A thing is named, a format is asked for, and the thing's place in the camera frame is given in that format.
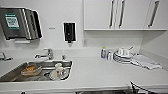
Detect stack of white plates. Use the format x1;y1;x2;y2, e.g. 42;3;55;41
112;50;135;64

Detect white cups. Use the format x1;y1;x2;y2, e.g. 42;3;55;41
116;47;132;58

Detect small white bottle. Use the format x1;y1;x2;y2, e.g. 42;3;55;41
106;49;113;61

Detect blue dish soap bottle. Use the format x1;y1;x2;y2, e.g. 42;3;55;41
100;46;107;60

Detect white plate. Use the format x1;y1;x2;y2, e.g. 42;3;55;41
48;68;70;81

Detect small chrome sink pump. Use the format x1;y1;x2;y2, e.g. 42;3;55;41
61;54;67;61

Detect white mug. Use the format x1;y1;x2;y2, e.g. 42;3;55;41
54;62;65;79

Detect white two-door base cabinet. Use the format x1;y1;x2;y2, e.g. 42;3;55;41
13;90;77;94

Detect black soap dispenser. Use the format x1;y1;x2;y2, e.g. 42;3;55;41
62;21;77;44

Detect chrome faucet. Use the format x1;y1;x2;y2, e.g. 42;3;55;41
33;48;54;61

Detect container with orange sponge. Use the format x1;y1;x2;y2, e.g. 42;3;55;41
20;64;43;77

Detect stainless steel sink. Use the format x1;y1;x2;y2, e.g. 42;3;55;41
0;59;73;83

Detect steel paper towel dispenser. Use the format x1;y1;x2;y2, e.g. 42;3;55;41
0;7;44;43

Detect grey utensil handle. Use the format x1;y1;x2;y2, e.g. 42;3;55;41
127;45;134;52

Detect black cabinet door handle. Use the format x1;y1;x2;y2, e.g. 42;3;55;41
118;0;126;29
108;0;116;29
147;0;160;29

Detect white wall cabinet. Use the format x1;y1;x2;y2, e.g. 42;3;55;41
83;0;168;32

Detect small wall label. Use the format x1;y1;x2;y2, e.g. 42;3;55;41
48;27;56;31

